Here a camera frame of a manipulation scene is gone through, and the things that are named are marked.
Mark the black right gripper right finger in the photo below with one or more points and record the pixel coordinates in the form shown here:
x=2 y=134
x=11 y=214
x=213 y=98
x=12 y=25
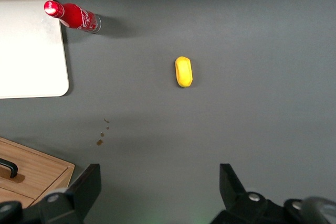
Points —
x=236 y=195

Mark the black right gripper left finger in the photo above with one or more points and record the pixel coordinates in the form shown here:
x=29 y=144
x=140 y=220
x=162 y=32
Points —
x=78 y=197

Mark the red coke bottle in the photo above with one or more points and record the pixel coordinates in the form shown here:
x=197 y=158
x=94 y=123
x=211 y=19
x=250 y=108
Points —
x=76 y=16

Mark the white rectangular tray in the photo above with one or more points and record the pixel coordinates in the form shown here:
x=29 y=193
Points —
x=29 y=51

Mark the wooden two-drawer cabinet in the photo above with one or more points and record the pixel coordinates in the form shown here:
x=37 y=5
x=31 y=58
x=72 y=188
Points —
x=39 y=171

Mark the yellow lemon-shaped object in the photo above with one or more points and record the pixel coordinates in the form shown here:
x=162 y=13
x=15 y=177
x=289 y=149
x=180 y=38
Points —
x=184 y=73

